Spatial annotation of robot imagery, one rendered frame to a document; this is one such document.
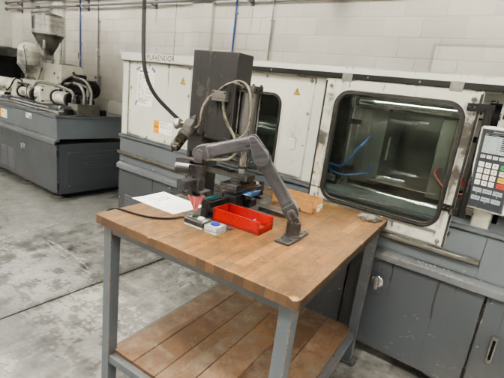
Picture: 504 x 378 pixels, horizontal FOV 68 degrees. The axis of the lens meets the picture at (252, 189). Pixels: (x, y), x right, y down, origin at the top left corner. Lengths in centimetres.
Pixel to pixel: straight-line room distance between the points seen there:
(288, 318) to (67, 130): 385
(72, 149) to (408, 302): 382
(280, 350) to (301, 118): 150
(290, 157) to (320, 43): 254
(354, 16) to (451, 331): 342
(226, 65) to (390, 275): 145
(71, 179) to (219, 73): 324
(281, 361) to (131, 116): 270
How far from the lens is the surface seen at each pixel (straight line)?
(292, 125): 244
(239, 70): 184
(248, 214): 174
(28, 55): 594
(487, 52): 428
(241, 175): 186
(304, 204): 200
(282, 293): 120
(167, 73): 320
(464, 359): 242
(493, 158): 197
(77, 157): 480
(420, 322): 237
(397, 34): 447
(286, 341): 130
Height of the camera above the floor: 149
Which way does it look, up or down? 15 degrees down
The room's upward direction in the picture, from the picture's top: 7 degrees clockwise
